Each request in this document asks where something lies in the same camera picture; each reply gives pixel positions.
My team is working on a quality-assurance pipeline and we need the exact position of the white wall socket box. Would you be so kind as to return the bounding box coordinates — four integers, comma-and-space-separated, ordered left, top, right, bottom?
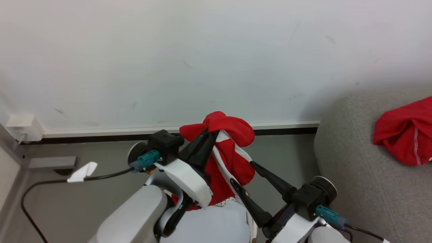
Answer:
6, 114, 44, 142

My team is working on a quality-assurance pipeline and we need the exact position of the grey fabric sofa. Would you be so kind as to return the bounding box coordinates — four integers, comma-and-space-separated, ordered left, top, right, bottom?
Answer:
313, 88, 432, 243

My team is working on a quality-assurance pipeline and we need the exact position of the white basket with brown rim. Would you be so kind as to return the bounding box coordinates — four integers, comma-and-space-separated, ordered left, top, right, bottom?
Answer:
216, 197, 259, 243

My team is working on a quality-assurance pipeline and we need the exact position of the grey metal frame post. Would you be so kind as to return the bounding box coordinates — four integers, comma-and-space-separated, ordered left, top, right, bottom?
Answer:
0, 123, 26, 169

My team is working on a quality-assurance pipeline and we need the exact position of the grey metal frame foot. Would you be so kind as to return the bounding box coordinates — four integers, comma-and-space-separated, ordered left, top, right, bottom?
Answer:
28, 156, 78, 169

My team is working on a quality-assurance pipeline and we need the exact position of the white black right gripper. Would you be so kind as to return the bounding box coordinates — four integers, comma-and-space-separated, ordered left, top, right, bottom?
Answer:
230, 161, 325, 243

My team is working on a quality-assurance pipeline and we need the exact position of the beige partition panel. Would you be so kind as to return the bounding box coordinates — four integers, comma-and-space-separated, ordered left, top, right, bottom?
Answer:
0, 146, 21, 211

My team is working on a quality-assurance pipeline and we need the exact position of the red garment with white stitching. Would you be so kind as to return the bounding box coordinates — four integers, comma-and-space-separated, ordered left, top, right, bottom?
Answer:
373, 96, 432, 166

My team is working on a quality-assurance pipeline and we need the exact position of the red garment with white stripes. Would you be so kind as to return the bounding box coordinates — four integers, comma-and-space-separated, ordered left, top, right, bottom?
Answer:
170, 111, 256, 212

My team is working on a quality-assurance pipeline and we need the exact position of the black cable with white tag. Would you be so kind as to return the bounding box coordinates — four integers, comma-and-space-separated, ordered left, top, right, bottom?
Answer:
21, 150, 161, 243

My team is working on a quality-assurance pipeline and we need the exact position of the black cable with teal plug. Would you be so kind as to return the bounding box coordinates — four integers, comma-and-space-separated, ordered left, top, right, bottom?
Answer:
316, 205, 388, 243

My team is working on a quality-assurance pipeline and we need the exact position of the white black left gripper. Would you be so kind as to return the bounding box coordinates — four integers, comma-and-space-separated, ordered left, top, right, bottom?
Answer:
154, 131, 219, 209

